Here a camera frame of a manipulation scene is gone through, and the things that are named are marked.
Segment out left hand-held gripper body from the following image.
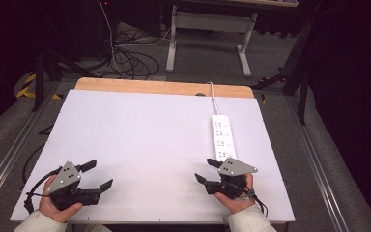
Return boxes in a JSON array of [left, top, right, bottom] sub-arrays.
[[46, 159, 102, 211]]

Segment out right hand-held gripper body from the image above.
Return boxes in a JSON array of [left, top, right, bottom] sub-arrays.
[[205, 157, 259, 200]]

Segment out person's left hand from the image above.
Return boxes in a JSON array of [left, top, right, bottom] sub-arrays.
[[38, 175, 84, 224]]

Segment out person's right hand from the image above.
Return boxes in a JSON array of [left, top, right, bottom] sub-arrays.
[[214, 173, 256, 215]]

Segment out white power strip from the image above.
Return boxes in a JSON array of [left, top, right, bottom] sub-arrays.
[[211, 114, 238, 162]]

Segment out white table cover board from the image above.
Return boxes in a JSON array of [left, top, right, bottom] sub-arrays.
[[10, 89, 296, 224]]

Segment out yellow black floor tape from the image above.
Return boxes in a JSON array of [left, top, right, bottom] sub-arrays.
[[15, 72, 63, 101]]

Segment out black metal stand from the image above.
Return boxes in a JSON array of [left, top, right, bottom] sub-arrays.
[[31, 0, 104, 113], [250, 18, 314, 126]]

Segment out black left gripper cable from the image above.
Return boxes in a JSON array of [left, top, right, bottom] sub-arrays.
[[23, 166, 63, 215]]

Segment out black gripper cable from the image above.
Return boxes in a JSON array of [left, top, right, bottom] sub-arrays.
[[23, 166, 63, 215], [243, 187, 270, 218]]

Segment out black floor cable loop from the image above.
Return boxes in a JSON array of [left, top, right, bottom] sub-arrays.
[[21, 143, 46, 186]]

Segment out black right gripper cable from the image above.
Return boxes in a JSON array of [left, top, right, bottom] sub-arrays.
[[243, 187, 270, 218]]

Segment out aluminium floor rail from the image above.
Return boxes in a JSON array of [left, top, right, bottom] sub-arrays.
[[0, 80, 63, 207], [284, 95, 348, 232]]

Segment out white power strip cable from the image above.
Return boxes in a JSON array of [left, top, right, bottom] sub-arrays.
[[207, 81, 222, 116]]

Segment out tangle of black floor cables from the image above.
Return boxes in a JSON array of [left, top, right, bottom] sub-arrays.
[[108, 29, 160, 80]]

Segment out white floor cable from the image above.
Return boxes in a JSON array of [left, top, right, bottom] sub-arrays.
[[98, 0, 172, 78]]

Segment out white metal desk frame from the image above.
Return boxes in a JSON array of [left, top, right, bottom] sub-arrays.
[[165, 4, 259, 78]]

